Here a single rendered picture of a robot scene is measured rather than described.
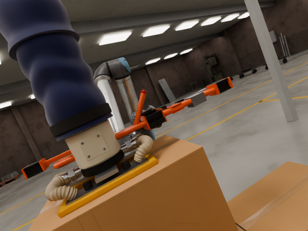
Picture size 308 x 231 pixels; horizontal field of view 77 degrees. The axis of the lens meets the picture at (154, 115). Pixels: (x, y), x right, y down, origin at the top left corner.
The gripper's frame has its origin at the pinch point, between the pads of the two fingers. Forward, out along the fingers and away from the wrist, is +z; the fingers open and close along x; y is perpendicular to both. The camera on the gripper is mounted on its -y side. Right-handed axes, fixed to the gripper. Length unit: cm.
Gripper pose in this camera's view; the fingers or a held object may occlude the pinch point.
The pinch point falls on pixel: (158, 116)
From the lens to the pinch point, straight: 81.1
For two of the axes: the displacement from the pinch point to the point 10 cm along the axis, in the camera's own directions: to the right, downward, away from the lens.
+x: -3.9, -9.1, -1.0
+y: -8.8, 4.0, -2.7
